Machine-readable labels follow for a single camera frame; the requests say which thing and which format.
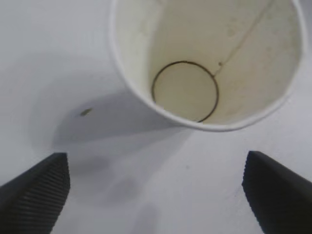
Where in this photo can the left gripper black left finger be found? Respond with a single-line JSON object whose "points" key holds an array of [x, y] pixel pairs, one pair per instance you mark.
{"points": [[31, 202]]}

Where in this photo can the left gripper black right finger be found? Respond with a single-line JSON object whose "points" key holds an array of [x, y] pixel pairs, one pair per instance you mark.
{"points": [[280, 200]]}

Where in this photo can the white paper cup green logo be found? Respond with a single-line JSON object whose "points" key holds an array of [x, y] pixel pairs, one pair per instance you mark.
{"points": [[256, 80]]}

